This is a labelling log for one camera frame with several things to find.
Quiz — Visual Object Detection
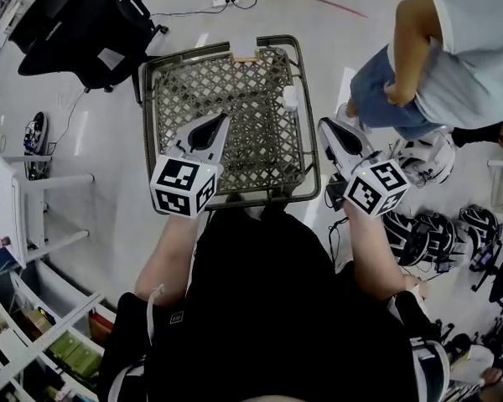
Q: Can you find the white and navy bag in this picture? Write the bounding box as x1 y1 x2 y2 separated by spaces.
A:
409 337 450 402

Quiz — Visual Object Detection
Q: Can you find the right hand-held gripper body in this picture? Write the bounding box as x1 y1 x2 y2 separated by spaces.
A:
324 151 412 219

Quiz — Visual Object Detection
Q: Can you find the green box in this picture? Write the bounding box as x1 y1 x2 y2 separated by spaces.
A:
65 343 104 379
48 332 83 362

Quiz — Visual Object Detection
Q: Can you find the black and white headset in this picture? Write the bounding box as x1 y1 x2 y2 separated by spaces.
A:
23 111 49 157

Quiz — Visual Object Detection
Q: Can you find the white side table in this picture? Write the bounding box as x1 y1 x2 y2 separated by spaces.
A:
0 147 96 270

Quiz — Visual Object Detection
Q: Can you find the black mesh office chair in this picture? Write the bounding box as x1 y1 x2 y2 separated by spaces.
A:
8 0 169 94

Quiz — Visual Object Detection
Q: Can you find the black floor cable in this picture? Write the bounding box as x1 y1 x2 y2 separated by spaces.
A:
45 88 87 150

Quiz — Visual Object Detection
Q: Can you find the brown cardboard box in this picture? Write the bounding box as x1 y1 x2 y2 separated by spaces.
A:
23 307 54 338

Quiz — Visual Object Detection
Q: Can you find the person's right forearm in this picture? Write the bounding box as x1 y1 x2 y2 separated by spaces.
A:
343 201 423 301

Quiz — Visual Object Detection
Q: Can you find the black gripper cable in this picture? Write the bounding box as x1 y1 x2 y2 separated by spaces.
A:
327 215 350 268

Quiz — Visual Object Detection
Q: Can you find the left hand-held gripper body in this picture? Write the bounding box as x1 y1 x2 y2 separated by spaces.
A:
148 139 226 219

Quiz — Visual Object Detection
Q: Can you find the person's black shirt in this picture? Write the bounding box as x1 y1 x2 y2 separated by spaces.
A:
96 207 420 402

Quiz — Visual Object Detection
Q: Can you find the person's left forearm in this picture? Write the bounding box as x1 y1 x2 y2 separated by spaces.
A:
133 214 202 309

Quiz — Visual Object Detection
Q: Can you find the white paper sheet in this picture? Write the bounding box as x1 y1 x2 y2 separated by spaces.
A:
96 47 126 70

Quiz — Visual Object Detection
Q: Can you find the blue box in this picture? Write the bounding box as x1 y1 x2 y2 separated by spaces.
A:
0 244 24 272

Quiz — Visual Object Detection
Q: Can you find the white shelf unit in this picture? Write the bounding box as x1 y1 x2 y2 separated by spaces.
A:
0 261 118 402

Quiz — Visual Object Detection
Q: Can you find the white strap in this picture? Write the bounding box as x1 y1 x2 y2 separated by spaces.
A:
145 282 166 348

